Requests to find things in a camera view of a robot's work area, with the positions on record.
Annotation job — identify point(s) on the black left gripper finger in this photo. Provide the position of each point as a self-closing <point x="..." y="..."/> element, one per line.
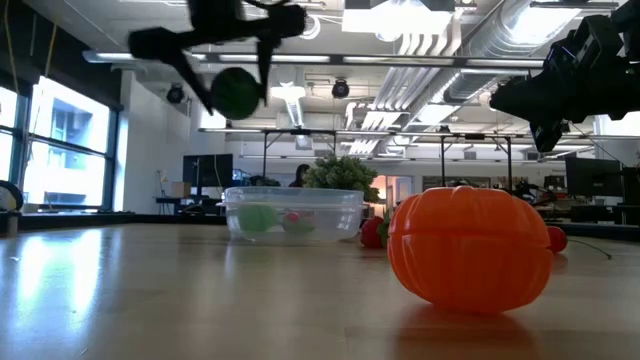
<point x="265" y="65"/>
<point x="192" y="75"/>

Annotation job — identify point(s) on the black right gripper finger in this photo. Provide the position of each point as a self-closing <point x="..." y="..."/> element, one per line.
<point x="546" y="135"/>
<point x="520" y="98"/>

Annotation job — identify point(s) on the small red toy cherry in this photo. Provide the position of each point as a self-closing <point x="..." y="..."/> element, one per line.
<point x="557" y="240"/>

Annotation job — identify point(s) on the orange toy pumpkin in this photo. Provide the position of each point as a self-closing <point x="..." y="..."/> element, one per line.
<point x="470" y="250"/>

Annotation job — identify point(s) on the light green toy ball fruit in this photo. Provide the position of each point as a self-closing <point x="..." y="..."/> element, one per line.
<point x="257" y="219"/>

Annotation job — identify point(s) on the red toy strawberry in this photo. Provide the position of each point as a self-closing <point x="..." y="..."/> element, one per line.
<point x="371" y="232"/>

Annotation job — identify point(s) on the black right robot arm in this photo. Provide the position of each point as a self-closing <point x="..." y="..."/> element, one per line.
<point x="627" y="90"/>

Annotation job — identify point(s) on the clear plastic tupperware container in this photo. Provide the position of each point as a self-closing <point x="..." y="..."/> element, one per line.
<point x="345" y="227"/>

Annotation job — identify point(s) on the black computer monitor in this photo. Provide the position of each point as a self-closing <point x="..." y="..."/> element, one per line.
<point x="592" y="177"/>
<point x="207" y="170"/>

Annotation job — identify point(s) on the person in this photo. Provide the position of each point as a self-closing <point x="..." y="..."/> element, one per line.
<point x="301" y="172"/>

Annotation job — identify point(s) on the brown cardboard box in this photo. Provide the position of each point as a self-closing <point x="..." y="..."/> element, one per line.
<point x="181" y="190"/>

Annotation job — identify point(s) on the green artificial potted plant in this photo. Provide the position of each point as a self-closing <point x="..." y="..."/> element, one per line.
<point x="340" y="172"/>

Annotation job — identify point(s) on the large office window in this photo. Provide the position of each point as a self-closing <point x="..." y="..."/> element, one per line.
<point x="65" y="150"/>

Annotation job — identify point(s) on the round black white object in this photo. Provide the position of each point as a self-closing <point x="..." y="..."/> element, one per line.
<point x="7" y="197"/>

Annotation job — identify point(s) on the black round ceiling camera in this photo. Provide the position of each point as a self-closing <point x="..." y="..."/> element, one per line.
<point x="340" y="89"/>
<point x="175" y="94"/>

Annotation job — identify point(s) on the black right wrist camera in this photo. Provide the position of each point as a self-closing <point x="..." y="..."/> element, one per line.
<point x="585" y="44"/>

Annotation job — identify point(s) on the black metal gantry frame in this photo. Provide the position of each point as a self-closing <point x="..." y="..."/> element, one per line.
<point x="300" y="132"/>
<point x="475" y="136"/>

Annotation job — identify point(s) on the silver ceiling air duct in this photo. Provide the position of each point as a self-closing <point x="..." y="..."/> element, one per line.
<point x="480" y="45"/>

